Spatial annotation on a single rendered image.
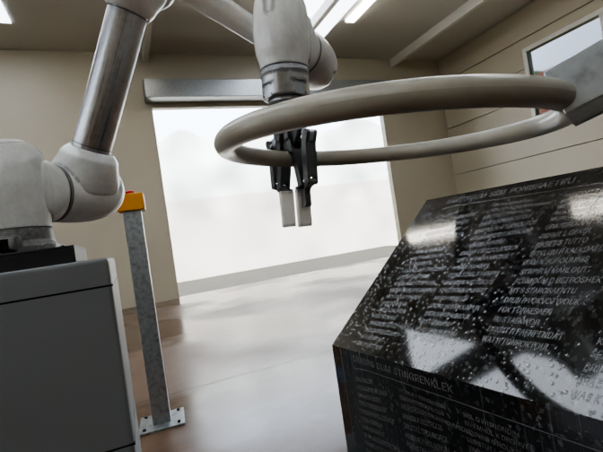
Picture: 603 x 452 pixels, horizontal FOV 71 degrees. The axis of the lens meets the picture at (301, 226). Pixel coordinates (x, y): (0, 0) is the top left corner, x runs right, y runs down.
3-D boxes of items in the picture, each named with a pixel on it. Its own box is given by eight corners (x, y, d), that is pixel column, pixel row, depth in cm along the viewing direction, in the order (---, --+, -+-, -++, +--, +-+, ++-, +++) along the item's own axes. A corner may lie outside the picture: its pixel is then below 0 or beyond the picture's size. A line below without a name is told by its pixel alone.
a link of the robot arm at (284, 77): (278, 59, 72) (281, 93, 72) (318, 66, 78) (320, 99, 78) (250, 74, 79) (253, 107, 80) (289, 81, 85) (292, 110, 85)
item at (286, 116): (598, 134, 66) (598, 115, 66) (568, 63, 27) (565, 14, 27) (335, 170, 95) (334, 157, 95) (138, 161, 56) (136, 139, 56)
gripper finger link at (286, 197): (281, 191, 80) (278, 191, 81) (284, 227, 81) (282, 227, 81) (293, 190, 82) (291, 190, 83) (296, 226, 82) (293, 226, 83)
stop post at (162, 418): (183, 408, 209) (152, 194, 210) (185, 424, 190) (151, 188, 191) (141, 420, 203) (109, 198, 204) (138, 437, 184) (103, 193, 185)
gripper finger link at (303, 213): (307, 188, 79) (310, 187, 78) (310, 225, 79) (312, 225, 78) (294, 188, 77) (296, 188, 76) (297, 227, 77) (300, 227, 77)
